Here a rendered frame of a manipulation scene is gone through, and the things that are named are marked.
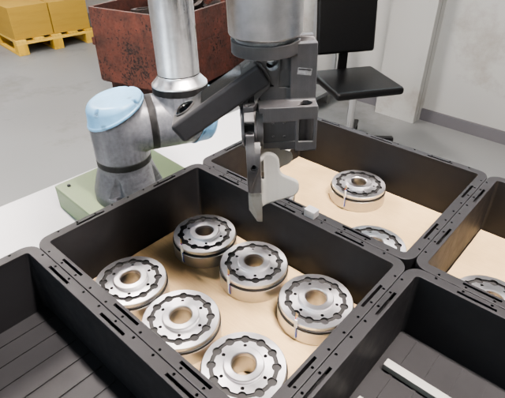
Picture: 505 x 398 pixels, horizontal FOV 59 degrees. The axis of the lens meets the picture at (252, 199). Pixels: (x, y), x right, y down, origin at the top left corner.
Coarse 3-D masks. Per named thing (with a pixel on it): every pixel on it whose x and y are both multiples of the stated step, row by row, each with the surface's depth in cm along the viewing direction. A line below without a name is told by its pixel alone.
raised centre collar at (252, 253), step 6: (246, 252) 69; (252, 252) 69; (258, 252) 69; (240, 258) 67; (246, 258) 68; (264, 258) 67; (240, 264) 66; (264, 264) 66; (246, 270) 66; (252, 270) 65; (258, 270) 65; (264, 270) 66
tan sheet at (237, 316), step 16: (160, 240) 77; (240, 240) 77; (144, 256) 73; (160, 256) 73; (176, 272) 70; (192, 272) 70; (208, 272) 70; (288, 272) 70; (176, 288) 67; (192, 288) 67; (208, 288) 67; (224, 304) 65; (240, 304) 65; (256, 304) 65; (272, 304) 65; (224, 320) 62; (240, 320) 62; (256, 320) 62; (272, 320) 62; (272, 336) 60; (288, 336) 60; (288, 352) 58; (304, 352) 58; (288, 368) 56
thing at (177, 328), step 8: (176, 304) 60; (184, 304) 60; (192, 304) 60; (168, 312) 59; (192, 312) 59; (168, 320) 58; (192, 320) 58; (168, 328) 57; (176, 328) 57; (184, 328) 57; (192, 328) 57
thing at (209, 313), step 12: (156, 300) 61; (168, 300) 62; (180, 300) 61; (192, 300) 61; (204, 300) 61; (144, 312) 59; (156, 312) 59; (204, 312) 59; (216, 312) 59; (156, 324) 58; (204, 324) 58; (216, 324) 58; (168, 336) 56; (180, 336) 56; (192, 336) 57; (204, 336) 56; (180, 348) 55; (192, 348) 55
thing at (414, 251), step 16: (336, 128) 91; (352, 128) 90; (240, 144) 85; (384, 144) 85; (208, 160) 79; (432, 160) 80; (448, 160) 79; (240, 176) 75; (480, 176) 75; (464, 192) 71; (304, 208) 67; (448, 208) 67; (336, 224) 64; (432, 224) 64; (368, 240) 61; (400, 256) 58; (416, 256) 58
